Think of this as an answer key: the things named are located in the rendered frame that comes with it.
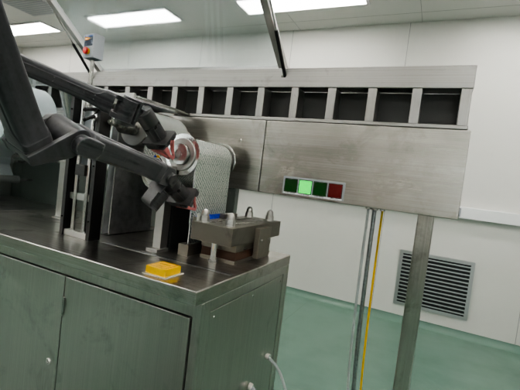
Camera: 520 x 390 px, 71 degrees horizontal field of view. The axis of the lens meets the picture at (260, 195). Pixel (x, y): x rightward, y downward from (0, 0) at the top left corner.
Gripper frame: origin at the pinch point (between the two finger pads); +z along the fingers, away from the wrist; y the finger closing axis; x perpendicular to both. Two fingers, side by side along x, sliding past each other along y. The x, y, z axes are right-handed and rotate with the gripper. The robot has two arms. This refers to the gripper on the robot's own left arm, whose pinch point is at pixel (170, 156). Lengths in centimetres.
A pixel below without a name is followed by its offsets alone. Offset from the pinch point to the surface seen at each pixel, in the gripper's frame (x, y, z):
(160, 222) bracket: -18.0, -1.7, 14.6
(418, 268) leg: 9, 81, 62
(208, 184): 2.1, 7.6, 15.8
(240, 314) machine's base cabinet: -36, 32, 32
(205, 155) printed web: 7.3, 7.9, 6.0
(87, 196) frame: -18.3, -30.2, 5.0
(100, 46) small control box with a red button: 39, -49, -22
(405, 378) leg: -24, 81, 90
